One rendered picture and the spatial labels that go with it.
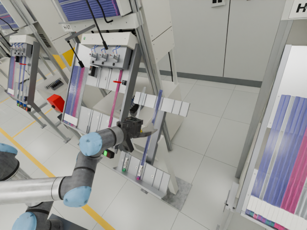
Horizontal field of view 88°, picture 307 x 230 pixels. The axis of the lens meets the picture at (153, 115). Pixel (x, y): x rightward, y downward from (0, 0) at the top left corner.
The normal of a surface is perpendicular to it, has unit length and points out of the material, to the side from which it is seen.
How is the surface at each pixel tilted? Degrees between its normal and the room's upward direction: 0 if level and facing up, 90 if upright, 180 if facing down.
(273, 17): 90
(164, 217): 0
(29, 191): 34
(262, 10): 90
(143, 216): 0
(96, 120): 44
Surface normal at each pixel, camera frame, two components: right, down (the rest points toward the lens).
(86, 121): -0.52, -0.05
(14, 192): -0.02, -0.33
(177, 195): -0.22, -0.71
